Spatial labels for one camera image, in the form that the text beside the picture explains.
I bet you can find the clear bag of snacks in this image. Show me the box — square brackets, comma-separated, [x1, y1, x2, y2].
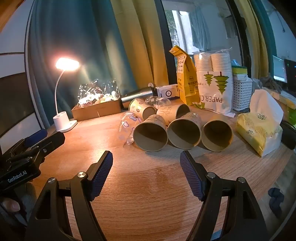
[77, 79, 121, 107]

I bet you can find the yellow curtain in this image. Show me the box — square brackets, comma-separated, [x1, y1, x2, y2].
[111, 0, 170, 98]
[238, 0, 263, 78]

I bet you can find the white plastic basket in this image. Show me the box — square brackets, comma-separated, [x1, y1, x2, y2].
[232, 74, 253, 111]

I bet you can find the teal curtain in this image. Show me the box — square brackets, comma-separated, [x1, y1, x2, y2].
[251, 0, 279, 81]
[28, 0, 139, 130]

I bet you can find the small white box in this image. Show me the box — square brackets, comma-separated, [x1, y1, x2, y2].
[155, 84, 180, 100]

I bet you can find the black round object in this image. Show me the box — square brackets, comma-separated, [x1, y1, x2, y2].
[280, 120, 296, 150]

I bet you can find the computer monitor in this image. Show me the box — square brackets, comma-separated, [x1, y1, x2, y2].
[273, 55, 288, 83]

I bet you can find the printed brown paper cup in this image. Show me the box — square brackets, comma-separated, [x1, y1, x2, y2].
[129, 98, 157, 120]

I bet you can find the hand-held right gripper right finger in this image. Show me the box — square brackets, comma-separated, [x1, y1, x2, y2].
[180, 150, 271, 241]

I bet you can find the person's left hand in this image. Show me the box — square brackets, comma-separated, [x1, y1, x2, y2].
[0, 198, 21, 212]

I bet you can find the cardboard box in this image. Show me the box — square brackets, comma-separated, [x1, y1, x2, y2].
[71, 96, 122, 121]

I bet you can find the white desk lamp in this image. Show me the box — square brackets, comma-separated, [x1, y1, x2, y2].
[53, 57, 81, 133]

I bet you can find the dark blue cloth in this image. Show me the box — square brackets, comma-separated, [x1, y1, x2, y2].
[268, 187, 285, 215]

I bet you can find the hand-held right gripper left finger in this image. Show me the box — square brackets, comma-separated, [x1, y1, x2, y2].
[24, 151, 114, 241]

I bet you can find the bag of white paper cups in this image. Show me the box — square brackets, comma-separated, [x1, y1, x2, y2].
[193, 47, 234, 118]

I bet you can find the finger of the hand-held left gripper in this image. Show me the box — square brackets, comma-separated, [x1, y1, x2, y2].
[29, 132, 66, 163]
[24, 129, 48, 146]

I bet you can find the steel thermos bottle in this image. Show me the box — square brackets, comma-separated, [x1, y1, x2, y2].
[121, 83, 156, 104]

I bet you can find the yellow tissue pack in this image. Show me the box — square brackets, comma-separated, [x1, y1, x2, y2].
[236, 89, 284, 157]

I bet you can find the blue printed clear plastic cup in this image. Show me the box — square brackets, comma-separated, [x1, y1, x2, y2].
[118, 111, 144, 146]

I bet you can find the green yellow sponge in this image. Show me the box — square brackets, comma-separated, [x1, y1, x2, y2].
[231, 65, 247, 80]

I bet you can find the yellow paper bag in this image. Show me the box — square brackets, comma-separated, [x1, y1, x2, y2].
[169, 46, 200, 106]

